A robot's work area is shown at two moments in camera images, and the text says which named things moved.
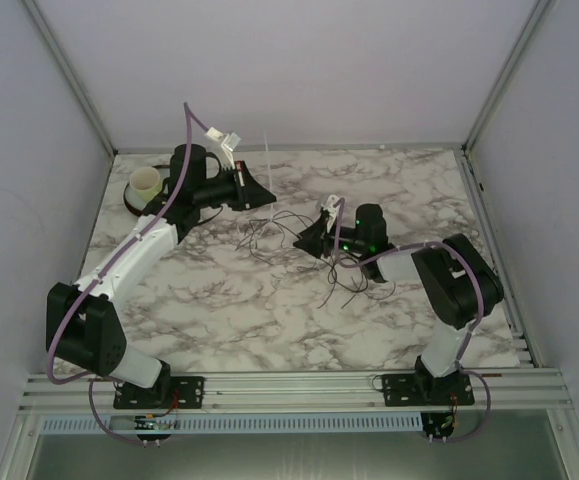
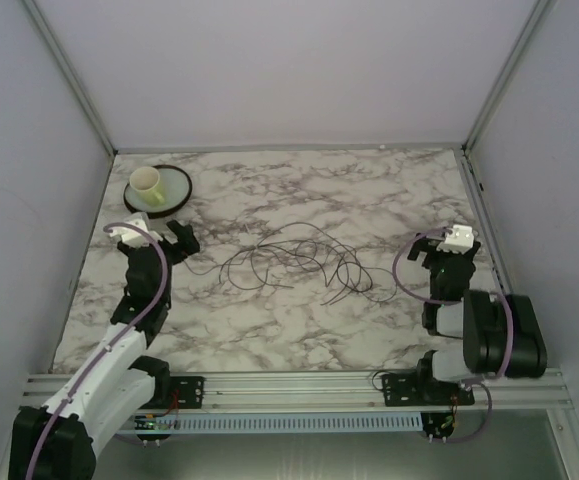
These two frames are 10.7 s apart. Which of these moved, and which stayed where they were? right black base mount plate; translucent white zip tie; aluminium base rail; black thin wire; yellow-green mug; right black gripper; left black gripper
Moved: left black gripper; right black gripper; black thin wire; translucent white zip tie
Stayed: right black base mount plate; aluminium base rail; yellow-green mug
